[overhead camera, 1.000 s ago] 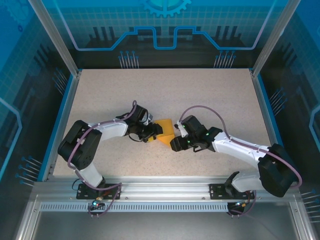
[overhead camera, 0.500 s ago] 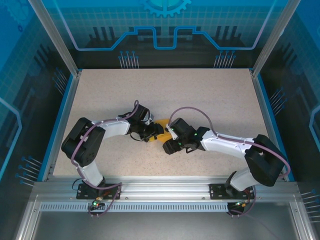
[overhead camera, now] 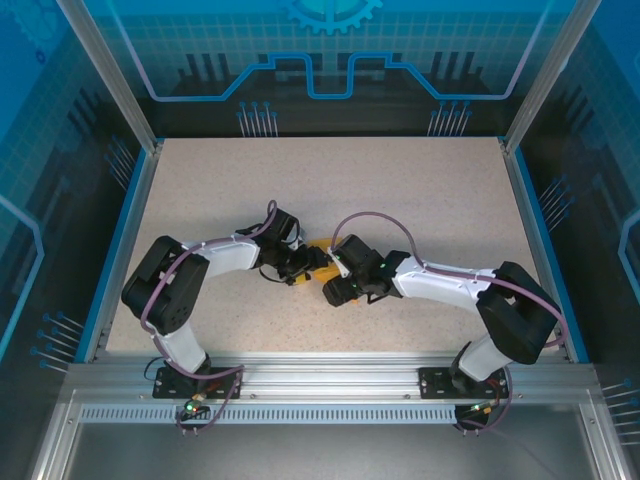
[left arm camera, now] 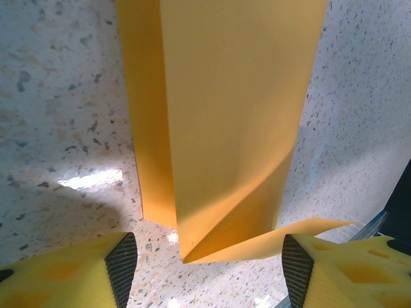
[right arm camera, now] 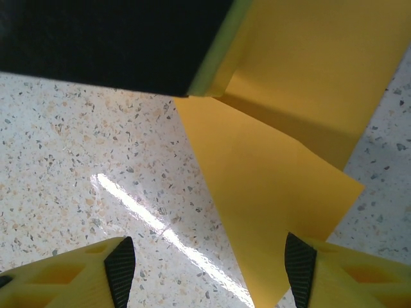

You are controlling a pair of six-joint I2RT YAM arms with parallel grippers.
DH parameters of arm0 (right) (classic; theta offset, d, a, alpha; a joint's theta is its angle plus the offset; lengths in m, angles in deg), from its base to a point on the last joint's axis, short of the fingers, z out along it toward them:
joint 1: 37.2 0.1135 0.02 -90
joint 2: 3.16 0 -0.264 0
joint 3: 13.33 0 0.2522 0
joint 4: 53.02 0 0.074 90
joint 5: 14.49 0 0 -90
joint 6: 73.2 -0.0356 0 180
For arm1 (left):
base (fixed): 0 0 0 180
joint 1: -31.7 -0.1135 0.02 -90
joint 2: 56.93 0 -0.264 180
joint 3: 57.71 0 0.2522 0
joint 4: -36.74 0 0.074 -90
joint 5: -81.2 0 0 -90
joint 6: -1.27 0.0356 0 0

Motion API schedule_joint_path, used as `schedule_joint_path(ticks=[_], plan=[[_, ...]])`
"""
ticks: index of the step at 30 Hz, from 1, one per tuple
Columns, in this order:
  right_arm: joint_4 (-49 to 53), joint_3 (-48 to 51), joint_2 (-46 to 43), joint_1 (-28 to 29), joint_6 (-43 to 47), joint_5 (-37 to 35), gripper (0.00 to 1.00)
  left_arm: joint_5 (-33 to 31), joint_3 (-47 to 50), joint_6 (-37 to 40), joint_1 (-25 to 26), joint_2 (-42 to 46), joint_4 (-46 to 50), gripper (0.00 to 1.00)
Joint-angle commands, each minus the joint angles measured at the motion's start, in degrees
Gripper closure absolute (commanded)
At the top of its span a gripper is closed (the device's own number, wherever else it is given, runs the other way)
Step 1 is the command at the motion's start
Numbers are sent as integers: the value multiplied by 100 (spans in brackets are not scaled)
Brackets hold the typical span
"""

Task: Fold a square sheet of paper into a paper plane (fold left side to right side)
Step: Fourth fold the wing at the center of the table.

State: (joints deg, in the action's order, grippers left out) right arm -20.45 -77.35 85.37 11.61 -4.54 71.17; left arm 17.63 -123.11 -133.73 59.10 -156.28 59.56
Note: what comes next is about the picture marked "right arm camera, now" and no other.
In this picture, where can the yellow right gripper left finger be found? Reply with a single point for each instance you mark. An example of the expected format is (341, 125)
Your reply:
(64, 288)

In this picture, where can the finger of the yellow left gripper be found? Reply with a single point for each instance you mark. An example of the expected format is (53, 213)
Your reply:
(96, 38)

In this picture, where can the orange paper sheet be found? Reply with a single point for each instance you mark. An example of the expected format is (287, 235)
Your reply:
(273, 176)

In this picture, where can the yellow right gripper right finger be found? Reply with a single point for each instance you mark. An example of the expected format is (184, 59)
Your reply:
(353, 285)

